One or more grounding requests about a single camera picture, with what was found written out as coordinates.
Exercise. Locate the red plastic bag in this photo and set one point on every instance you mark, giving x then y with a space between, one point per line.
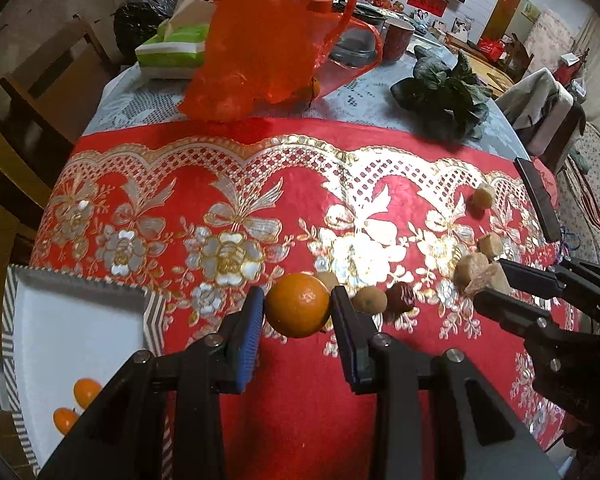
261 53

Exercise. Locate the red embroidered table cloth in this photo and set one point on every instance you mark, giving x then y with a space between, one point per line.
202 212

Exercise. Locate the small banana piece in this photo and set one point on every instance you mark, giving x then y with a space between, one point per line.
491 245

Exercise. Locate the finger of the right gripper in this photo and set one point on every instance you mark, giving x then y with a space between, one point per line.
512 315
533 281

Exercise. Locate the green tissue pack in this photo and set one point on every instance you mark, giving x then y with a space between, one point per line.
177 48

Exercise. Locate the orange mandarin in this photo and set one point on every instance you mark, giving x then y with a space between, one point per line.
297 305
64 419
85 391

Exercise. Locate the glass jar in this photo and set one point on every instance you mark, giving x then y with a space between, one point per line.
356 47

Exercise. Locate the wooden chair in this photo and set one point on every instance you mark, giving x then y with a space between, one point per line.
55 91

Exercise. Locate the black plastic bag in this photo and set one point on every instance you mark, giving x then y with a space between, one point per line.
136 21

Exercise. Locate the large banana chunk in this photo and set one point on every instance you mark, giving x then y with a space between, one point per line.
493 277

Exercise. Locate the red mug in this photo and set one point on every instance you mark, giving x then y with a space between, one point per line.
398 37

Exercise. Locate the grey jacket on chair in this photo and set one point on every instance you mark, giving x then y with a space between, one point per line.
545 115

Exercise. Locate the dark red date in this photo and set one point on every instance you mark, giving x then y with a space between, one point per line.
400 298

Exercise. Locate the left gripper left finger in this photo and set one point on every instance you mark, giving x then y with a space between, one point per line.
159 417

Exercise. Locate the kiwi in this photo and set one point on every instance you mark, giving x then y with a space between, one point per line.
370 300
328 279

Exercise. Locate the striped white tray box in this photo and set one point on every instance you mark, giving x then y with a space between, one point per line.
58 328

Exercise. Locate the green leafy vegetables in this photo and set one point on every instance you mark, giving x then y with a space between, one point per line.
452 100

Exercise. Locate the round banana slice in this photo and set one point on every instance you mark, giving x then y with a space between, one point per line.
468 268

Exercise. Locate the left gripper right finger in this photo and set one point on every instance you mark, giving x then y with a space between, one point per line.
437 417

